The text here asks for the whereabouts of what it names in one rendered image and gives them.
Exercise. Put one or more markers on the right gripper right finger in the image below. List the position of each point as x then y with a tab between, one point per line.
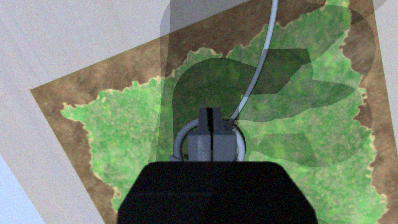
223	143

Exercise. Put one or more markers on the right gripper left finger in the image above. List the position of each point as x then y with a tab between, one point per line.
199	142

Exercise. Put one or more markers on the grey ring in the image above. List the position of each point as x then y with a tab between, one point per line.
190	125

